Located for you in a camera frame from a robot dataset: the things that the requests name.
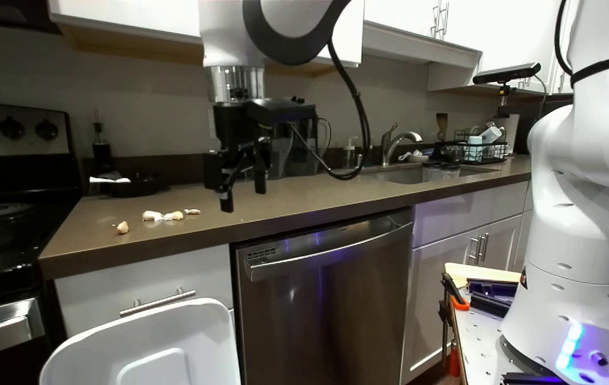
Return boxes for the black device on table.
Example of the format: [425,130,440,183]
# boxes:
[464,278,523,319]

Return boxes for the clear soap bottle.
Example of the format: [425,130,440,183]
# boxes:
[341,136,361,171]

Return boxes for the white plastic container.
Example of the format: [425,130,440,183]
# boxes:
[37,296,244,385]

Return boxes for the stainless steel dishwasher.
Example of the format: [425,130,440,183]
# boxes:
[230,206,417,385]

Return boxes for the white lower sink cabinet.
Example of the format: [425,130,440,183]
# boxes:
[400,180,537,385]

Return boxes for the black stereo camera on stand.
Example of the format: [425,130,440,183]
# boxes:
[469,60,543,121]

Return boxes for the tan wooden board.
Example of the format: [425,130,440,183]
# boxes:
[441,261,523,290]

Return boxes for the black coffee maker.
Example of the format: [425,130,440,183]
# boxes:
[267,97,321,180]

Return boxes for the dish brush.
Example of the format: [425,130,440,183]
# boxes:
[434,112,453,149]

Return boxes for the white cabinet with drawer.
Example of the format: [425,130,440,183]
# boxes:
[50,243,237,339]

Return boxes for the perforated robot mounting table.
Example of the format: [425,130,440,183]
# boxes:
[441,298,569,385]

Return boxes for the black electric stove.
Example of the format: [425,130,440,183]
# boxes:
[0,99,86,385]

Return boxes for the black stove knob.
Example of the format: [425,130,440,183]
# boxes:
[0,113,28,143]
[32,118,62,143]

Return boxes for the black frying pan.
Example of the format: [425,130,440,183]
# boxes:
[87,170,168,199]

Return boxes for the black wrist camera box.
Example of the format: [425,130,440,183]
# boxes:
[200,151,229,196]

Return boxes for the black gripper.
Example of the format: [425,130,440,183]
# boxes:
[211,99,276,215]

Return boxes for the white upper cabinets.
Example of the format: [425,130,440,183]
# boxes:
[45,0,484,74]

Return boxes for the kitchen sink basin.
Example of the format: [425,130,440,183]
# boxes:
[361,164,487,186]

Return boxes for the chrome kitchen faucet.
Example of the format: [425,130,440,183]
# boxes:
[377,123,425,170]

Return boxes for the wire dish rack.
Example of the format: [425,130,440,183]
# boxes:
[450,123,513,167]

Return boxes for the dark glass bottle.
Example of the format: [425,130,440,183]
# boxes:
[90,118,115,176]

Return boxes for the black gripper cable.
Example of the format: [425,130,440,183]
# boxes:
[289,38,374,183]

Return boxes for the orange handled tool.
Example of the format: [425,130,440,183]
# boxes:
[441,272,474,315]

